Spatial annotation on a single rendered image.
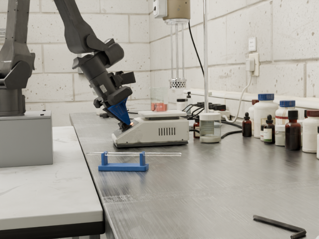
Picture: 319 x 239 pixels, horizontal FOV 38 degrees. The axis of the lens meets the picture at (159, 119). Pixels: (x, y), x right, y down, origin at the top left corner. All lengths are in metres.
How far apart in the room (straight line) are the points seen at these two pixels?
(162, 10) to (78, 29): 0.56
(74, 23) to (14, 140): 0.34
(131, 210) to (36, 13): 3.15
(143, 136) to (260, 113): 0.36
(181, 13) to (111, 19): 2.08
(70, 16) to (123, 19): 2.57
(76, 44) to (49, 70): 2.49
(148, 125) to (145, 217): 0.63
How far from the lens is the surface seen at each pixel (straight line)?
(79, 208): 0.70
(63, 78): 3.71
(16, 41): 1.11
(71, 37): 1.23
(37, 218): 0.69
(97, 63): 1.24
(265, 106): 1.38
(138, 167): 0.94
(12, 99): 1.09
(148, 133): 1.25
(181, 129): 1.26
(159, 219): 0.63
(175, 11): 1.71
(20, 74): 1.09
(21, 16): 1.13
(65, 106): 3.72
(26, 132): 1.06
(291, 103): 1.30
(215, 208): 0.68
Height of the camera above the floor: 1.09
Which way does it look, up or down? 5 degrees down
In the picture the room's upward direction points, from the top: 1 degrees counter-clockwise
